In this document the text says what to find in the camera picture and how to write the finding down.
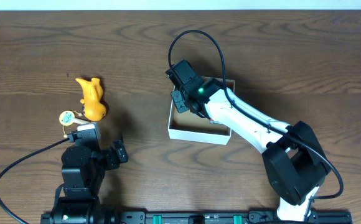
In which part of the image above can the orange rubber animal toy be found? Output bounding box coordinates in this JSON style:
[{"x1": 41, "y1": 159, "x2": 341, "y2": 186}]
[{"x1": 75, "y1": 78, "x2": 106, "y2": 121}]

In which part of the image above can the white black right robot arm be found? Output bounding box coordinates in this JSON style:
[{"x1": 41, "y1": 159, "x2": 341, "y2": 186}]
[{"x1": 171, "y1": 76, "x2": 335, "y2": 222}]

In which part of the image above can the yellow round rattle toy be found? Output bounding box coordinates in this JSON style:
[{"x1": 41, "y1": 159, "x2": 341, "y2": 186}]
[{"x1": 59, "y1": 110, "x2": 88, "y2": 138}]

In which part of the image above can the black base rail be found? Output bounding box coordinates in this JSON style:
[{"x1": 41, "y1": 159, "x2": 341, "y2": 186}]
[{"x1": 120, "y1": 210, "x2": 353, "y2": 224}]

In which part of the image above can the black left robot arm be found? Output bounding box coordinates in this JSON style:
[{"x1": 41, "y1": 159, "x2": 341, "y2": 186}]
[{"x1": 40, "y1": 132, "x2": 128, "y2": 224}]

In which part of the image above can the red fire truck toy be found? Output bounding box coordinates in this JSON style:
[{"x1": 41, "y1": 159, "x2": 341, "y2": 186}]
[{"x1": 210, "y1": 119, "x2": 222, "y2": 124}]

